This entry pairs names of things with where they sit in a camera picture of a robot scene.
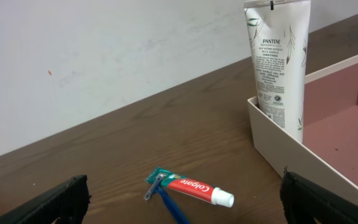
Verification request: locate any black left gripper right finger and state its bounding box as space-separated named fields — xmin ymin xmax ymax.
xmin=280 ymin=168 xmax=358 ymax=224

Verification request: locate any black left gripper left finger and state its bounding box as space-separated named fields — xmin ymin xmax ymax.
xmin=0 ymin=175 xmax=91 ymax=224

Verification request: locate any white Pantene conditioner tube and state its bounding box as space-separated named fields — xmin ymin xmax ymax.
xmin=244 ymin=0 xmax=311 ymax=142

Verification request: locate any white cardboard box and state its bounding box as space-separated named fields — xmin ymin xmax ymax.
xmin=248 ymin=55 xmax=358 ymax=205

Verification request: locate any blue disposable razor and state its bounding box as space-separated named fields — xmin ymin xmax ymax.
xmin=144 ymin=173 xmax=190 ymax=224

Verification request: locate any red Colgate toothpaste tube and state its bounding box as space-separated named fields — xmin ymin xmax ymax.
xmin=145 ymin=167 xmax=234 ymax=208

